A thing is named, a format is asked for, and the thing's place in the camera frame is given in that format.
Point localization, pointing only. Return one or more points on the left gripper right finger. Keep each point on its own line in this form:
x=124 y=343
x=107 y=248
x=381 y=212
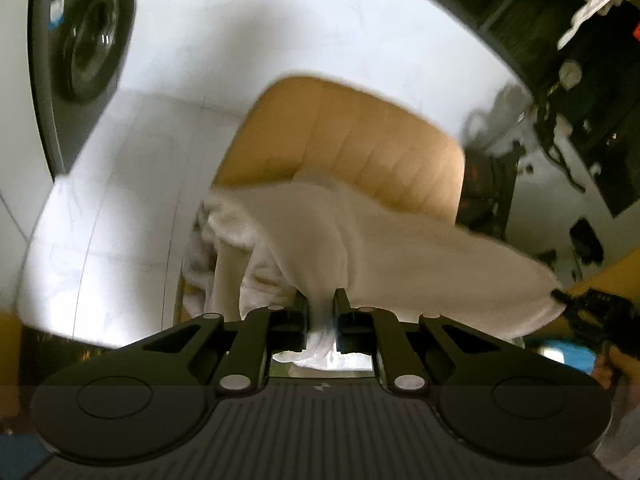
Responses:
x=378 y=334

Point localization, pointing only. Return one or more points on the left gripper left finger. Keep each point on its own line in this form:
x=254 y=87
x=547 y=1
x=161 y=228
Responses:
x=250 y=344

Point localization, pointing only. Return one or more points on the cream embroidered fur-trimmed coat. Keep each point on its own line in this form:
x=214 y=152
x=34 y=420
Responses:
x=259 y=246

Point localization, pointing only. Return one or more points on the person's right hand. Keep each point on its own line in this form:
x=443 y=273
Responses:
x=610 y=367

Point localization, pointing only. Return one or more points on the tan leather chair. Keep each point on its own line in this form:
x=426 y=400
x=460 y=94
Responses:
x=329 y=132

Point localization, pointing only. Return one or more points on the front-load washing machine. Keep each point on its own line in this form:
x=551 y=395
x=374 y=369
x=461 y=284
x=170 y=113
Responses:
x=76 y=49

